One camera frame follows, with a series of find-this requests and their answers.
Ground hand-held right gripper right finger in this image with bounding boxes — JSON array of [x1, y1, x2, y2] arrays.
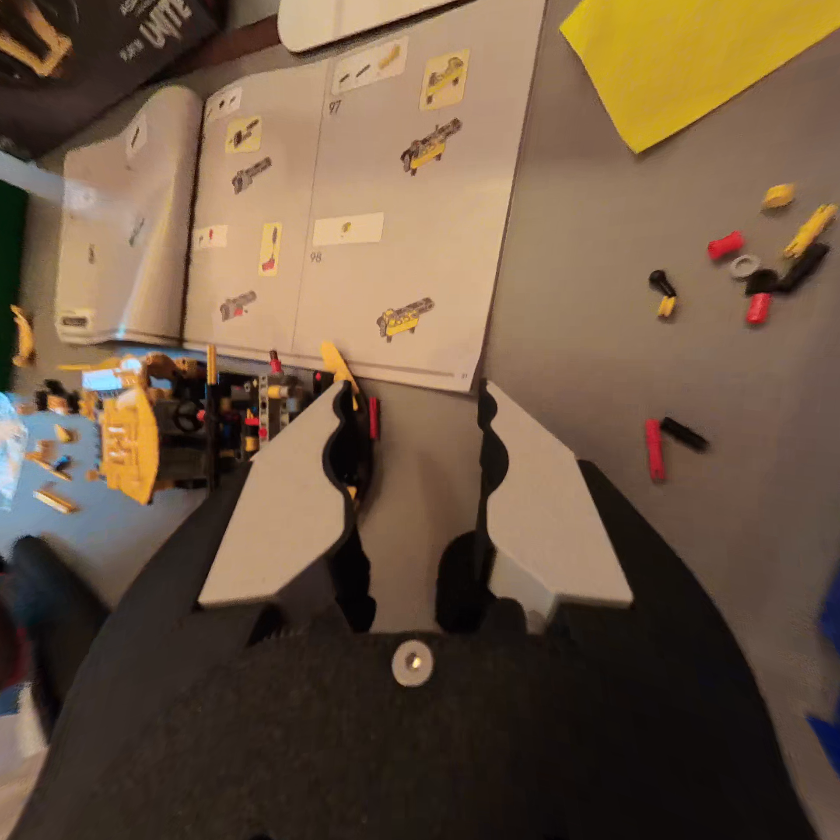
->
[[479, 381, 634, 613]]

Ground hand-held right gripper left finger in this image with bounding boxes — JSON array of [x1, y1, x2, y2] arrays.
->
[[198, 381, 361, 608]]

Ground instruction booklet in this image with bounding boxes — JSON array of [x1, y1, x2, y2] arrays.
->
[[56, 0, 549, 395]]

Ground grey desk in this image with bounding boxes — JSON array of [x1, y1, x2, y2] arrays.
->
[[0, 0, 840, 840]]

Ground black pin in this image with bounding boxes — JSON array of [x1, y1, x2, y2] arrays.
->
[[659, 416, 710, 454]]

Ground yellow toy car model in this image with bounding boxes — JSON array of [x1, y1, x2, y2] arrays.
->
[[36, 341, 362, 508]]

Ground scattered yellow black pieces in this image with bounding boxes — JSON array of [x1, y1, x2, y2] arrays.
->
[[26, 377, 83, 516]]

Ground clear printed plastic bag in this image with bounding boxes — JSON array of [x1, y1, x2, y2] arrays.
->
[[0, 390, 30, 513]]

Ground yellow curved bar piece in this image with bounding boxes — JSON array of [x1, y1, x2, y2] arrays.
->
[[10, 305, 37, 368]]

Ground pile of small coloured pins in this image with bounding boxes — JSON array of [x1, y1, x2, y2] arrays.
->
[[646, 182, 840, 326]]

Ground blue plastic bin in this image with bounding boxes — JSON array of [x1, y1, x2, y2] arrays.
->
[[806, 564, 840, 778]]

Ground green plastic bin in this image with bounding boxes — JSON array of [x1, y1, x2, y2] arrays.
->
[[0, 180, 30, 391]]

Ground yellow paper sheet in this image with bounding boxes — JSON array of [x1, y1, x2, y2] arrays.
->
[[559, 0, 840, 155]]

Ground black toy set box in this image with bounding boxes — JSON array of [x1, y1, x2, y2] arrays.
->
[[0, 0, 221, 158]]

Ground white clipboard stand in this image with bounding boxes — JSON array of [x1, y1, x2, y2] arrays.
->
[[277, 0, 473, 53]]

